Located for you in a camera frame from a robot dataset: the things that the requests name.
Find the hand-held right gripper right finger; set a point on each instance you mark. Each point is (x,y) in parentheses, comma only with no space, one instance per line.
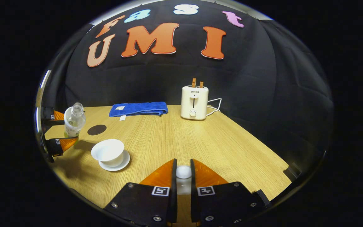
(219,201)

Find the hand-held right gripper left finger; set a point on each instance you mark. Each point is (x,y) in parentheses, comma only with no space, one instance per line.
(156,205)

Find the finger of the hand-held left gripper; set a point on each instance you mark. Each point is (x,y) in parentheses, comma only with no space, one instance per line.
(62,144)
(50,116)

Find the clear plastic water bottle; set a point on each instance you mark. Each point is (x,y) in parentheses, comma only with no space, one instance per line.
(73,121)

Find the dark round coaster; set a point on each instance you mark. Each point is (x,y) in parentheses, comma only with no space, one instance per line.
(96,129)

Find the white teacup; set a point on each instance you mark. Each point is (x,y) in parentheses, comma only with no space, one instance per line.
(107,153)

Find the white saucer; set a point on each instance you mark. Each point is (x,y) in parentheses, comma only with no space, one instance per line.
(121,164)

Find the blue towel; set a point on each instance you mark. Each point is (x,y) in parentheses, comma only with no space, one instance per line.
(139,108)

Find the cream toaster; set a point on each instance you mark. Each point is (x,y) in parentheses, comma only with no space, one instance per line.
(194,104)

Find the black table bracket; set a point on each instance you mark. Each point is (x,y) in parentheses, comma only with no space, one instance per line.
(263,198)
(292,171)

